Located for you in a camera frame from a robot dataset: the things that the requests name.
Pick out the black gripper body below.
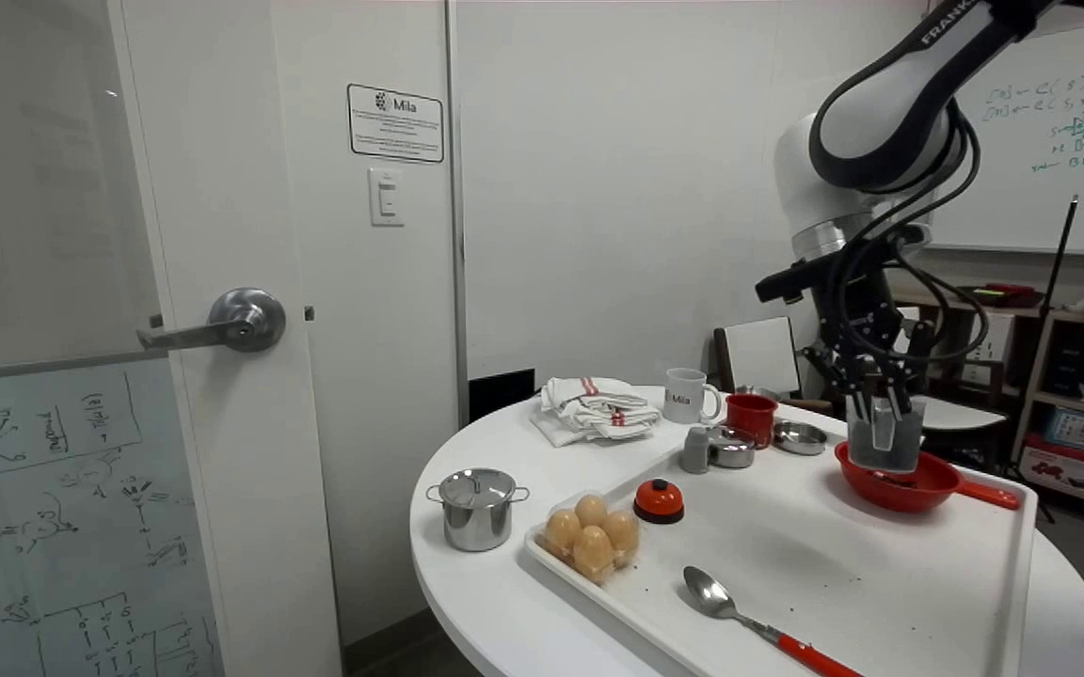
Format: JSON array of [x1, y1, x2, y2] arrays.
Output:
[[752, 238, 948, 388]]

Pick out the small steel bowl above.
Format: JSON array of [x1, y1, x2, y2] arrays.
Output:
[[772, 419, 833, 460]]

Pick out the white backed chair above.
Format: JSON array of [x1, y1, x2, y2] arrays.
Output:
[[717, 313, 807, 399]]

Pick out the red cup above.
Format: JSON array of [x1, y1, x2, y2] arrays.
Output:
[[721, 391, 779, 450]]

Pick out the small steel cup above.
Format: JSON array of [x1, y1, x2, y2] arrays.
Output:
[[710, 431, 756, 474]]

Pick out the clear glass mug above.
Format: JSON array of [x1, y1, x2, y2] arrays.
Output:
[[657, 366, 727, 429]]

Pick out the red and white box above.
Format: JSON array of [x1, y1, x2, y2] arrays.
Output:
[[1018, 437, 1084, 508]]

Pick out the black tripod pole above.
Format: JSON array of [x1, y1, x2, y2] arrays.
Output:
[[1037, 197, 1078, 330]]

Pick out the white plastic tray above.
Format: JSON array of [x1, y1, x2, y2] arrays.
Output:
[[514, 441, 1041, 677]]

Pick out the orange and black call bell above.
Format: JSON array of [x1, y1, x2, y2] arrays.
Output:
[[629, 474, 690, 525]]

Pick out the white cloth red stripes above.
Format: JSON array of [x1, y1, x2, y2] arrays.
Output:
[[530, 372, 669, 450]]

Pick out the black box behind table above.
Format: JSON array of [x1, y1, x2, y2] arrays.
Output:
[[461, 361, 541, 425]]

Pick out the small steel pot with lid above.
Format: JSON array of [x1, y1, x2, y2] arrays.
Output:
[[422, 466, 535, 558]]

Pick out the white door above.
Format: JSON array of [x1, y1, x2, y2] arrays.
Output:
[[100, 0, 346, 677]]

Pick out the glass panel with drawings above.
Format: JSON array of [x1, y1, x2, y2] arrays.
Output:
[[0, 0, 227, 677]]

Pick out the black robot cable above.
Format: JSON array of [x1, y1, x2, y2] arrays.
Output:
[[816, 104, 992, 372]]

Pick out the orange bowl with handle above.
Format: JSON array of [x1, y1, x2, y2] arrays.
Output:
[[833, 437, 1026, 518]]

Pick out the wall whiteboard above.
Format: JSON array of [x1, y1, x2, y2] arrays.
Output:
[[920, 35, 1084, 262]]

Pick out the metal spoon red handle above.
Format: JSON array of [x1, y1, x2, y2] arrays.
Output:
[[678, 565, 863, 677]]

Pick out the white light switch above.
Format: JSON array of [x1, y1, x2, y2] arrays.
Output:
[[363, 168, 405, 234]]

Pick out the white wall sign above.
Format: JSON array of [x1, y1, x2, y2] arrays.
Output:
[[341, 80, 449, 168]]

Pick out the silver door lever handle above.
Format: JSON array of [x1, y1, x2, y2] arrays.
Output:
[[136, 287, 291, 358]]

